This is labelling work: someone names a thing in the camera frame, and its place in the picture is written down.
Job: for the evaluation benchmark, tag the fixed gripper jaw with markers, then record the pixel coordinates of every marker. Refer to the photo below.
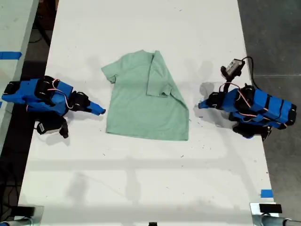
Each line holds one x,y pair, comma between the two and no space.
205,102
97,106

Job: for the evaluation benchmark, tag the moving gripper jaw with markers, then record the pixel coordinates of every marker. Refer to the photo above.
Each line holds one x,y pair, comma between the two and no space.
96,111
205,106

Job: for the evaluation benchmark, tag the pale green T-shirt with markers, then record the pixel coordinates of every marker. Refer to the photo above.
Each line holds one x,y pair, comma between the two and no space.
136,113

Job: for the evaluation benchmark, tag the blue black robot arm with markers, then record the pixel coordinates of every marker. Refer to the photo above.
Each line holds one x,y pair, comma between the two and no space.
270,106
26,94

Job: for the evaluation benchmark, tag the long blue tape strip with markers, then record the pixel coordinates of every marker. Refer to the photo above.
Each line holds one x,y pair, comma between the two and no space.
10,55

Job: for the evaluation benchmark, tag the white side table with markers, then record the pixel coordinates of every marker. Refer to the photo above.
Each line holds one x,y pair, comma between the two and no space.
13,28

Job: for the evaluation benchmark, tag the short blue tape strip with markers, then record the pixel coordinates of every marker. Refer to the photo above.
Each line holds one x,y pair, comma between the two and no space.
266,193

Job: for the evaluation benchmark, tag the small black box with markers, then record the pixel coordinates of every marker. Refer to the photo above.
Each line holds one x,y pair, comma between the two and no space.
26,210
270,208

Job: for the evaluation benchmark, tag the small black clip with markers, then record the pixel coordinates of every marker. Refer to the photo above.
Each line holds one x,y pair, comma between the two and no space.
152,224

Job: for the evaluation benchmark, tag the grey metal tube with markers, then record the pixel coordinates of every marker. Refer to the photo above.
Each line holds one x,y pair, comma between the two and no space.
277,221
14,223

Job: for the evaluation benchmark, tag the short black camera stalk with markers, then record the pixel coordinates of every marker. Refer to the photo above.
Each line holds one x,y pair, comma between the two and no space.
64,130
226,72

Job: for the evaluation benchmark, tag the black camera box with label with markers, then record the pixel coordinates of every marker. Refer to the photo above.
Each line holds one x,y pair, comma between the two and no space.
47,126
235,66

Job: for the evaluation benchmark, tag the metal table bracket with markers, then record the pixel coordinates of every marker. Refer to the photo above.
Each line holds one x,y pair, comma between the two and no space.
38,215
254,212

